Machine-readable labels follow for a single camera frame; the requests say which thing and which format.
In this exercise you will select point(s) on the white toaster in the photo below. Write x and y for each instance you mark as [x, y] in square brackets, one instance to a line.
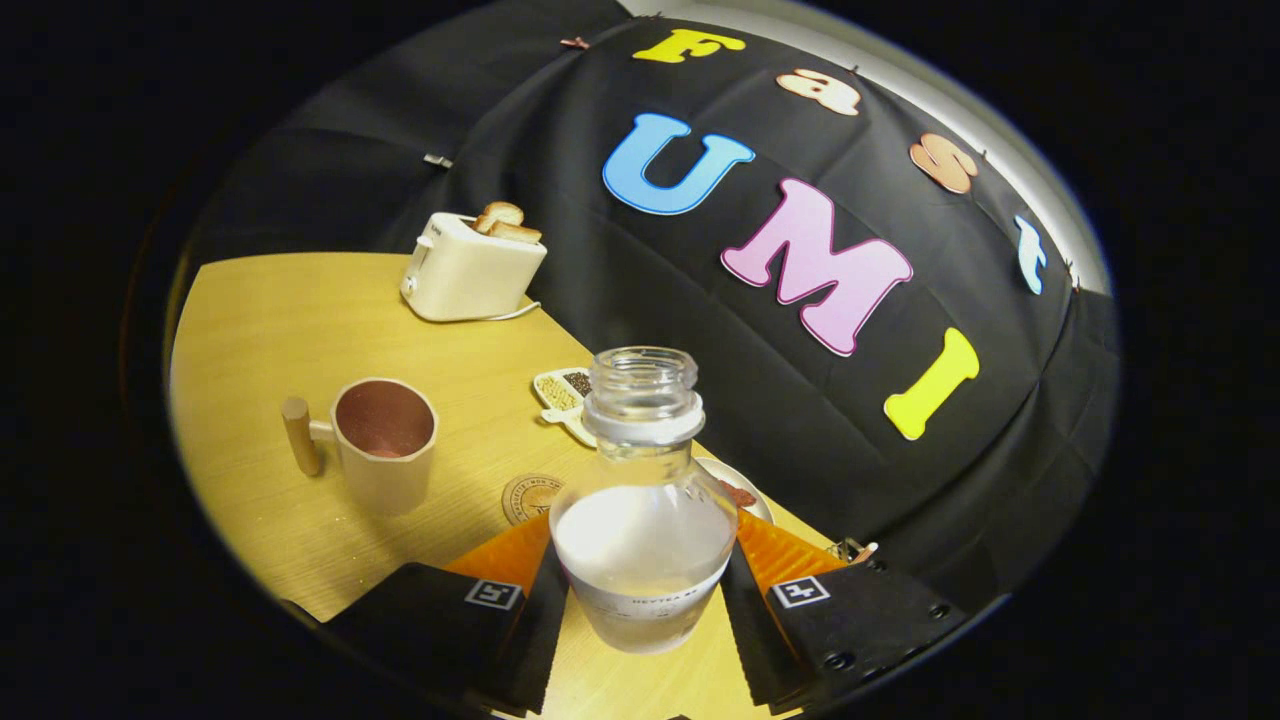
[470, 275]

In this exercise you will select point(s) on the clear glass juice bottle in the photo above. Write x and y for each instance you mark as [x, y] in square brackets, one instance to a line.
[645, 560]

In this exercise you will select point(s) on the round wooden coaster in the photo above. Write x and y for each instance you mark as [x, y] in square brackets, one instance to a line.
[525, 500]

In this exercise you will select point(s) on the wooden table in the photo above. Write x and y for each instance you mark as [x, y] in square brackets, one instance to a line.
[280, 330]

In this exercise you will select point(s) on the red meat slice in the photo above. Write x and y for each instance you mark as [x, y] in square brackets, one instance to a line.
[740, 494]

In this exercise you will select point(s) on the square toast slice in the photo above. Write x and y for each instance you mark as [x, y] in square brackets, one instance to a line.
[516, 233]

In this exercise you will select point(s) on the white round plate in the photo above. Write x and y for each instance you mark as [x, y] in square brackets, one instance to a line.
[735, 470]

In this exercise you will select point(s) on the white divided dish of beans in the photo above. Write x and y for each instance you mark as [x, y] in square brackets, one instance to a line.
[560, 392]

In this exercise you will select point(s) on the silver clip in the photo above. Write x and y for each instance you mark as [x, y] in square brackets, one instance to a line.
[437, 160]

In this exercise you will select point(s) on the rounded toast slice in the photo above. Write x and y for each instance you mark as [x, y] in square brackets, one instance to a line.
[498, 214]

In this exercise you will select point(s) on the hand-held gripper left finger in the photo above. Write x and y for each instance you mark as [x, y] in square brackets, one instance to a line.
[540, 640]

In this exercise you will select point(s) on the black backdrop cloth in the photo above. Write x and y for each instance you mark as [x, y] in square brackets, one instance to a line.
[650, 290]

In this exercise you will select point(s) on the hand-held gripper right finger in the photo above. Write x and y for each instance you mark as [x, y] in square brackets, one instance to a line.
[750, 640]

